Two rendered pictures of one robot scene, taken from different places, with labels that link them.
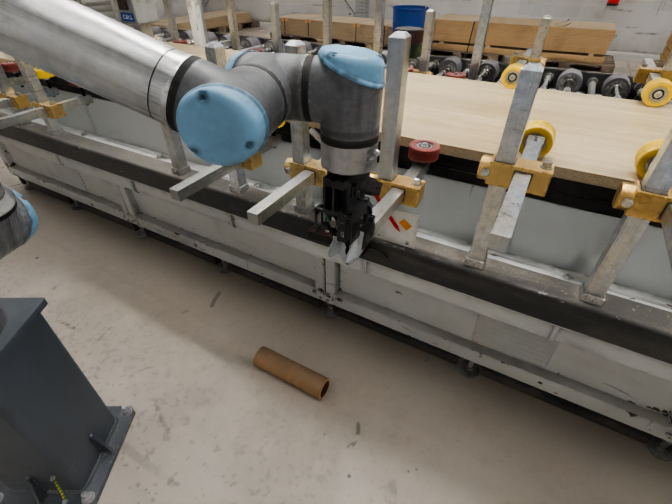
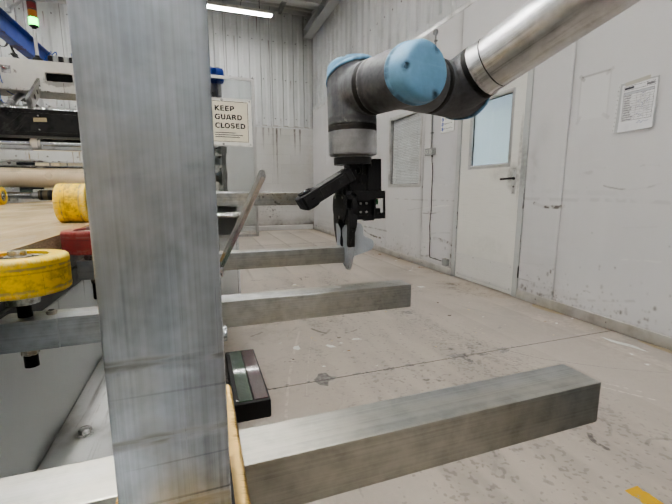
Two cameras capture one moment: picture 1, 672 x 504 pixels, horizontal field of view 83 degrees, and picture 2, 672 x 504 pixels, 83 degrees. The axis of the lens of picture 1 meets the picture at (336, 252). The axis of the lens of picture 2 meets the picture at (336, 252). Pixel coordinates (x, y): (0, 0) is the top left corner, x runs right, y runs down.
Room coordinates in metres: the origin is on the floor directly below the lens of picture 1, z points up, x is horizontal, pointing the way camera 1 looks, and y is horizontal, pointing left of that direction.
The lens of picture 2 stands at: (1.14, 0.44, 0.97)
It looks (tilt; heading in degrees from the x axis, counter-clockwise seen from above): 9 degrees down; 221
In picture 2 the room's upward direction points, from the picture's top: straight up
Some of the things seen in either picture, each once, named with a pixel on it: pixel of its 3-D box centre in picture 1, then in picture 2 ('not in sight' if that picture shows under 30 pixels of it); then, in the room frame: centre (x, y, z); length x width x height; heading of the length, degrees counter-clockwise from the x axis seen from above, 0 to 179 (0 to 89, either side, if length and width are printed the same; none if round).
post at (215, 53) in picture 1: (229, 135); (176, 422); (1.08, 0.31, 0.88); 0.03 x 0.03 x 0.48; 61
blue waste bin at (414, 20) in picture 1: (409, 32); not in sight; (6.66, -1.13, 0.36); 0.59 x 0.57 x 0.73; 151
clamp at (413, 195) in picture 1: (395, 187); not in sight; (0.83, -0.15, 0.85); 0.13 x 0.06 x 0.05; 61
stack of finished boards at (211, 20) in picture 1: (199, 21); not in sight; (9.05, 2.83, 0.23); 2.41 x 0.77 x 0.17; 152
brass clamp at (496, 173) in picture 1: (513, 173); not in sight; (0.71, -0.36, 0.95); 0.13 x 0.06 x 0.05; 61
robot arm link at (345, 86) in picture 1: (349, 96); (352, 96); (0.57, -0.02, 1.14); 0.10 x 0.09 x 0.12; 79
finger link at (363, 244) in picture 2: (337, 247); (359, 246); (0.57, 0.00, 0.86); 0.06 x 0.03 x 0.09; 150
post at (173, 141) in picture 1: (163, 106); not in sight; (1.21, 0.54, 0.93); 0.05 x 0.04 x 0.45; 61
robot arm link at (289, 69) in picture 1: (272, 88); (402, 80); (0.58, 0.09, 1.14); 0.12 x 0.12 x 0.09; 79
